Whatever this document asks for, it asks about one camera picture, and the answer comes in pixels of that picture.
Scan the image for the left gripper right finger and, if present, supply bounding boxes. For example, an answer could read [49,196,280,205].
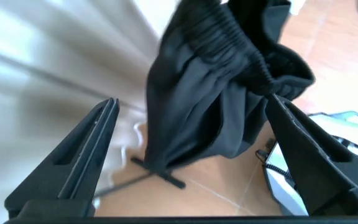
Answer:
[264,93,358,217]

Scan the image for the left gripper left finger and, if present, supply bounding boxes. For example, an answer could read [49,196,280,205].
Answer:
[4,97,121,219]

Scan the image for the black shorts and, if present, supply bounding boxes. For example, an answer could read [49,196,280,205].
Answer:
[143,0,317,175]

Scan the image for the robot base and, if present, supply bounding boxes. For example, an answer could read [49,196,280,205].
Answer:
[254,110,358,217]

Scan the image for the black clothes rack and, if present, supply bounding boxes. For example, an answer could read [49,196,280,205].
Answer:
[93,155,187,198]

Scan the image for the beige curtain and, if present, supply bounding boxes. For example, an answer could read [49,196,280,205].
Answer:
[0,0,183,218]

